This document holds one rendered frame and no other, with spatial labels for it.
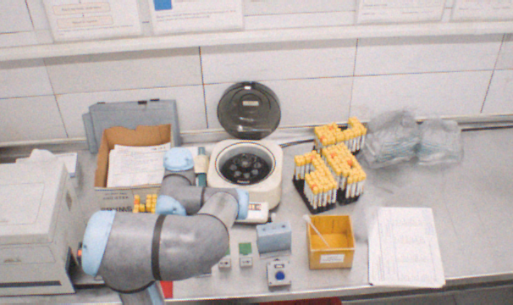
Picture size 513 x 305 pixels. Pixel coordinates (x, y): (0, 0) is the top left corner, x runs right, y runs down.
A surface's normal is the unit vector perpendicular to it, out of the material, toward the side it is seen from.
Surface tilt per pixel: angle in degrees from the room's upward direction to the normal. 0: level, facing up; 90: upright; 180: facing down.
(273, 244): 90
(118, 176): 2
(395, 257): 0
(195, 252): 55
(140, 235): 19
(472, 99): 90
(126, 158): 1
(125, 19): 94
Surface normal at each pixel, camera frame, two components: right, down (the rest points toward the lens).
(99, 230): -0.07, -0.57
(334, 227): 0.03, 0.69
